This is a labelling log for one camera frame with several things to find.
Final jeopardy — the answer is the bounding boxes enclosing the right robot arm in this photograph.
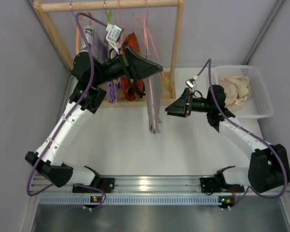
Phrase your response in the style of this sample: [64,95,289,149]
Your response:
[165,85,290,194]

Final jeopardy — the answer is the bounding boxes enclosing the newspaper print trousers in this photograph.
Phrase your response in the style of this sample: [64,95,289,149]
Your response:
[80,25,97,57]

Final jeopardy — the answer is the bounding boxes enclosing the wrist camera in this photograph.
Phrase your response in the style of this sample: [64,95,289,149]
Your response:
[106,24,124,53]
[186,75,199,90]

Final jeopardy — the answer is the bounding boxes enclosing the beige garment in basket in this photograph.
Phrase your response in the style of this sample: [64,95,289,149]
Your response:
[218,75,253,111]

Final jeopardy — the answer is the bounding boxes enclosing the grey trousers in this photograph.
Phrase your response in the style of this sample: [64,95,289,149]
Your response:
[144,74,163,134]

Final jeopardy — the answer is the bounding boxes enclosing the orange hanger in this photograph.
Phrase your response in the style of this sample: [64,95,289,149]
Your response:
[70,0,92,55]

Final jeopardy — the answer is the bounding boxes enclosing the orange camouflage trousers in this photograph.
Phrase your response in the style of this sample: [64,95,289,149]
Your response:
[121,32,145,101]

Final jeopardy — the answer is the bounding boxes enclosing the wooden clothes rack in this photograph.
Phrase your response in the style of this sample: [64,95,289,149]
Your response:
[33,0,185,106]

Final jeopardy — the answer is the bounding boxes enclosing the aluminium mounting rail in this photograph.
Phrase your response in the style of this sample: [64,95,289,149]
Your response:
[30,174,290,194]

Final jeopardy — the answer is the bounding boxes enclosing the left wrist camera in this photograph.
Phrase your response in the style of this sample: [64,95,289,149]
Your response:
[106,24,124,53]

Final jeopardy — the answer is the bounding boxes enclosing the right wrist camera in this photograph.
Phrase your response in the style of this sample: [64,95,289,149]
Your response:
[186,75,199,90]

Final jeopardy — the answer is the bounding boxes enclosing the perforated cable duct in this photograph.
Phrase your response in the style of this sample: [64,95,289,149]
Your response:
[39,194,234,206]

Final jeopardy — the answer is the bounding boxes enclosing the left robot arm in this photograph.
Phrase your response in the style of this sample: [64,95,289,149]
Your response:
[25,45,163,188]

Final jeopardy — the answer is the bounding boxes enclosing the green hanger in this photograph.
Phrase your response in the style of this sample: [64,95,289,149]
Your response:
[103,0,113,24]

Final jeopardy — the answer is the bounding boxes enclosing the purple trousers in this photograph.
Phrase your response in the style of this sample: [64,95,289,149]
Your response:
[91,32,118,104]

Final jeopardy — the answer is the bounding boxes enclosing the white plastic basket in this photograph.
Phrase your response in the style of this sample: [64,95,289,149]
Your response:
[213,65,274,119]

